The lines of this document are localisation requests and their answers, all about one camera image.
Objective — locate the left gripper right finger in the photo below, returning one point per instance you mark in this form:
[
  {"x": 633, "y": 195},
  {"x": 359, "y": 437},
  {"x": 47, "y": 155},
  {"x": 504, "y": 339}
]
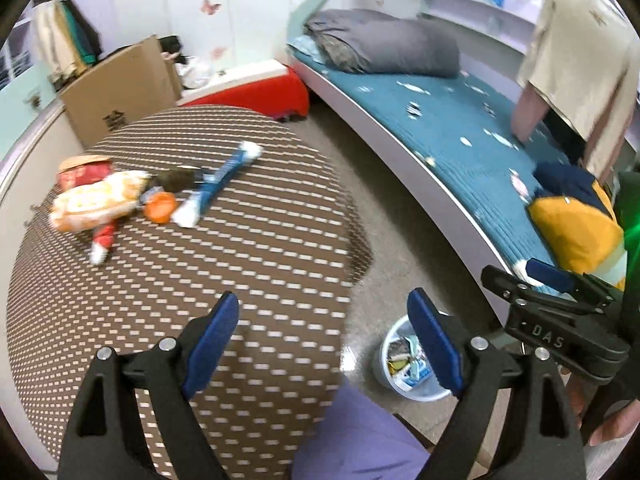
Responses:
[{"x": 539, "y": 437}]

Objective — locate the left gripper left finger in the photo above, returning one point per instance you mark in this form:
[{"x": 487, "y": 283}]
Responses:
[{"x": 104, "y": 438}]

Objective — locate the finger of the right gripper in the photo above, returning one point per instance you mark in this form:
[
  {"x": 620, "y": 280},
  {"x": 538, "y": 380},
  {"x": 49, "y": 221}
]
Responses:
[
  {"x": 550, "y": 276},
  {"x": 584, "y": 296}
]

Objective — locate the orange white snack bag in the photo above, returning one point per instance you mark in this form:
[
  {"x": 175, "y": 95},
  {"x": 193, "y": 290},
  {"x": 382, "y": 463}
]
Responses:
[{"x": 88, "y": 206}]

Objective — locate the red snack bag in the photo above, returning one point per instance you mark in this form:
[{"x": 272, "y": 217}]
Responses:
[{"x": 83, "y": 170}]

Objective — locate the grey plastic trash bin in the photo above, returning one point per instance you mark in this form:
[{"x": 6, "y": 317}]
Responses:
[{"x": 401, "y": 365}]

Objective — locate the person's right hand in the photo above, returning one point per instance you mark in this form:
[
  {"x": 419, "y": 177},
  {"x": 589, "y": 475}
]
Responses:
[{"x": 619, "y": 424}]

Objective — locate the yellow navy pillow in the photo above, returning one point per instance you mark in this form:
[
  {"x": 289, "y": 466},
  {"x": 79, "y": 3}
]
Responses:
[{"x": 576, "y": 218}]

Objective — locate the purple trousers leg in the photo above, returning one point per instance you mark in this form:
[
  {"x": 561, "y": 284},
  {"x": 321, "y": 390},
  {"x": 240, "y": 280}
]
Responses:
[{"x": 357, "y": 439}]

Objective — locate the teal bed mattress cover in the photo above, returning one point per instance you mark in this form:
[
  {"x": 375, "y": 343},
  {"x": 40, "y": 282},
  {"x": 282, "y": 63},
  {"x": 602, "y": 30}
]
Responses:
[{"x": 459, "y": 129}]

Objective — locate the brown polka-dot tablecloth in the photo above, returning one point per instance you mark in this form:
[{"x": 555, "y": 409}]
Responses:
[{"x": 282, "y": 235}]

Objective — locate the beige hanging garment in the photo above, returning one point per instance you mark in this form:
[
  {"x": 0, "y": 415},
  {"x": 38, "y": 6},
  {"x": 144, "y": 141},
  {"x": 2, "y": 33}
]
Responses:
[{"x": 583, "y": 63}]

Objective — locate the orange bottle cap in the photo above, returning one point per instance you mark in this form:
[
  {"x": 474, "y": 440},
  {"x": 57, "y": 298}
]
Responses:
[{"x": 160, "y": 207}]

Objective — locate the dark green wrapper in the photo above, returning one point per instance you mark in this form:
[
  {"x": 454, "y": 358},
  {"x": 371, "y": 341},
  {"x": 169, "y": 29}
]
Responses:
[{"x": 178, "y": 179}]

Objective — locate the grey folded duvet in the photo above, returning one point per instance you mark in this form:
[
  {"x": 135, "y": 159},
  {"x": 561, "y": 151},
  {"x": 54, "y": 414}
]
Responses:
[{"x": 370, "y": 42}]

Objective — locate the red storage bench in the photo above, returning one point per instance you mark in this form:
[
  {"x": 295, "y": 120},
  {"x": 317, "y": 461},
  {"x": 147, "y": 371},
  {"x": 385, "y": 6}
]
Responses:
[{"x": 276, "y": 97}]

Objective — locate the brown cardboard box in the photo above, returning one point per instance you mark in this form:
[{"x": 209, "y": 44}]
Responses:
[{"x": 130, "y": 84}]

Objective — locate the white plastic bag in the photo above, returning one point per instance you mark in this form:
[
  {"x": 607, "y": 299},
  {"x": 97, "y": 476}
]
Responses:
[{"x": 196, "y": 73}]

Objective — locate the hanging clothes on shelf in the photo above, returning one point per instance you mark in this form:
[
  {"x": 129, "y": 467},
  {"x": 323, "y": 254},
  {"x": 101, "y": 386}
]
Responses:
[{"x": 65, "y": 41}]

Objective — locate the white bed frame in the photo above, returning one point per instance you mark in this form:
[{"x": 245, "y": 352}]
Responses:
[{"x": 460, "y": 229}]

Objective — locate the white cabinet with handles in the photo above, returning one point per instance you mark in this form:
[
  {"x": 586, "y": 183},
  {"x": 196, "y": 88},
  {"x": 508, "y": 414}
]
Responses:
[{"x": 36, "y": 136}]

